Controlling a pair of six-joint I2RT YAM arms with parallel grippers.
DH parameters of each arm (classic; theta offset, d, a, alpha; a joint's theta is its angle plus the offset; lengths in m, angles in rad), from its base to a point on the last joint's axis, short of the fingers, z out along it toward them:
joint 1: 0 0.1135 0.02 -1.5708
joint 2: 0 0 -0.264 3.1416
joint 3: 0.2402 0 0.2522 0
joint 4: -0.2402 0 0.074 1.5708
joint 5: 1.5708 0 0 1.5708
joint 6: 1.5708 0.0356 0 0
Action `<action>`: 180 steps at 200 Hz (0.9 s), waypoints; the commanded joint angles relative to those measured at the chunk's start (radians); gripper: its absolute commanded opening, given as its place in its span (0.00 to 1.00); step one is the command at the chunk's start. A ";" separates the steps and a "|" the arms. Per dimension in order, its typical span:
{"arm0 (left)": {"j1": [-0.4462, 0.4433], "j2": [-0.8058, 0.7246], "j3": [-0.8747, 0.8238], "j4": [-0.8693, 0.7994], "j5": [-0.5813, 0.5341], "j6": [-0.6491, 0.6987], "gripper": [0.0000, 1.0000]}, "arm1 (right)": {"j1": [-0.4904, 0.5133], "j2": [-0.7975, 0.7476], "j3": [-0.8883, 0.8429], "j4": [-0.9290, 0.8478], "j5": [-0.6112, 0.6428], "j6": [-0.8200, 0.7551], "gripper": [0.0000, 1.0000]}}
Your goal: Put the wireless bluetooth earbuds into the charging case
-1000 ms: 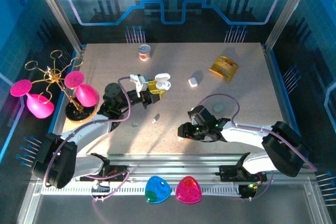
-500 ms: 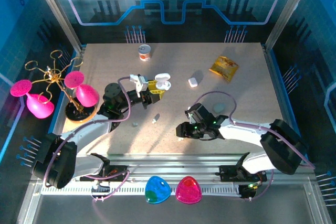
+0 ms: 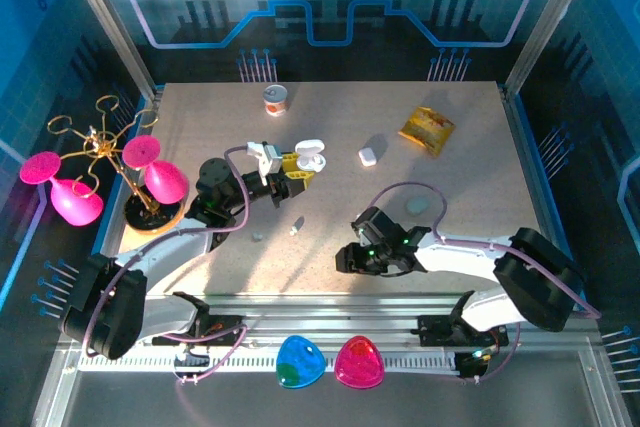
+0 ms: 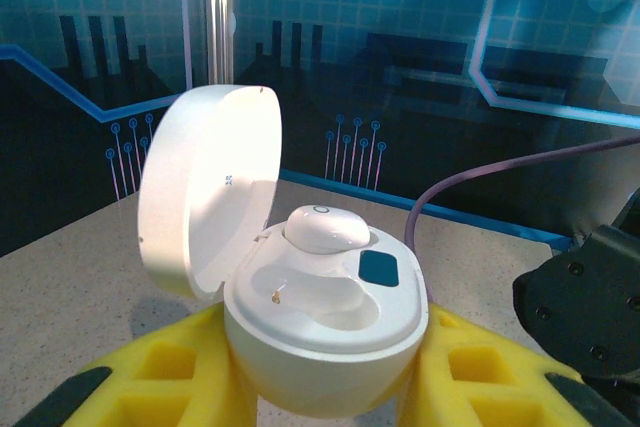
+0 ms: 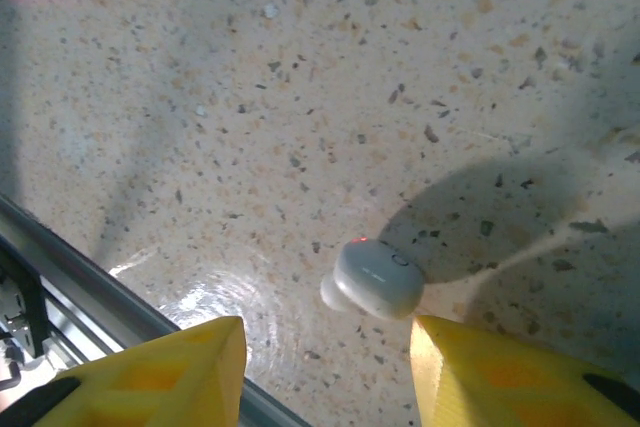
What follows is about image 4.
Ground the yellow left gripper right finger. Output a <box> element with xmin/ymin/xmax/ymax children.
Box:
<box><xmin>394</xmin><ymin>302</ymin><xmax>634</xmax><ymax>427</ymax></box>

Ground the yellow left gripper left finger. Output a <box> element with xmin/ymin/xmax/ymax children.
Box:
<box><xmin>14</xmin><ymin>305</ymin><xmax>261</xmax><ymax>427</ymax></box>

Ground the white oval earbud case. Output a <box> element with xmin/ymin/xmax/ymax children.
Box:
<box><xmin>137</xmin><ymin>84</ymin><xmax>431</xmax><ymax>421</ymax></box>

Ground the white round earbud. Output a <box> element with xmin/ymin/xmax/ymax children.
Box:
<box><xmin>283</xmin><ymin>204</ymin><xmax>372</xmax><ymax>256</ymax></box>

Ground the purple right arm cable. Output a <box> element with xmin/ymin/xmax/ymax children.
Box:
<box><xmin>404</xmin><ymin>135</ymin><xmax>640</xmax><ymax>298</ymax></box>

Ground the aluminium frame post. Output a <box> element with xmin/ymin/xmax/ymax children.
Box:
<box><xmin>204</xmin><ymin>0</ymin><xmax>236</xmax><ymax>86</ymax></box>

